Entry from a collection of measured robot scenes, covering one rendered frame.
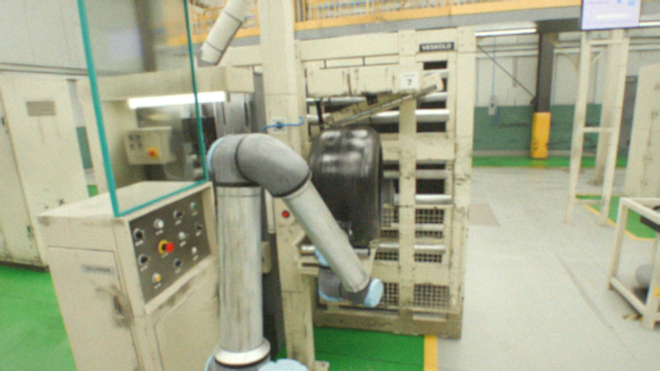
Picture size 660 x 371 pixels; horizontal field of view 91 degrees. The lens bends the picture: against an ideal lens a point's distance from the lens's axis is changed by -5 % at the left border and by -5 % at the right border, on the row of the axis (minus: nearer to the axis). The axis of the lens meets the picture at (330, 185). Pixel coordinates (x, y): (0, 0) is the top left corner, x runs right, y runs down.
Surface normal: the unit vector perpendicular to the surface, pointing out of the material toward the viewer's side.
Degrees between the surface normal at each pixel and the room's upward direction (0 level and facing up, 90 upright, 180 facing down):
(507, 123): 90
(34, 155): 90
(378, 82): 90
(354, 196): 86
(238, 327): 82
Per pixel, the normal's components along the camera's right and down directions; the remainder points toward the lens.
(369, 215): 0.51, 0.33
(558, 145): -0.26, 0.23
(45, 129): 0.96, 0.02
